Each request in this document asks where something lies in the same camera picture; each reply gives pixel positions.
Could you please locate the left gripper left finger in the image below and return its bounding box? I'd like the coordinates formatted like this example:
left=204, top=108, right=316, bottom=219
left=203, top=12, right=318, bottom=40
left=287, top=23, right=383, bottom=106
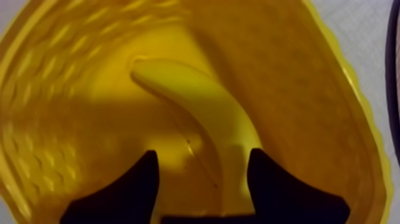
left=60, top=150, right=160, bottom=224

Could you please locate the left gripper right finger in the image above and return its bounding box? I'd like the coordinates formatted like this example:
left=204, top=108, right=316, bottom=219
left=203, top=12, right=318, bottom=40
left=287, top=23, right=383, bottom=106
left=247, top=148, right=351, bottom=224

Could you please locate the yellow toy banana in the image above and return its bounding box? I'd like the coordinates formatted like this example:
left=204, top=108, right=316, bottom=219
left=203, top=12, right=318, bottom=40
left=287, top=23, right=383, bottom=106
left=130, top=58, right=263, bottom=216

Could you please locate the yellow plastic basket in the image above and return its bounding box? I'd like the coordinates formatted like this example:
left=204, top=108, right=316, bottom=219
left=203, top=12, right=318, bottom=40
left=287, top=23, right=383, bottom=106
left=0, top=0, right=395, bottom=224

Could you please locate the round wooden board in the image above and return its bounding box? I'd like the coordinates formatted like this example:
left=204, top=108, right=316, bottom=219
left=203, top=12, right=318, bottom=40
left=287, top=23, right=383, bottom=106
left=385, top=0, right=400, bottom=166

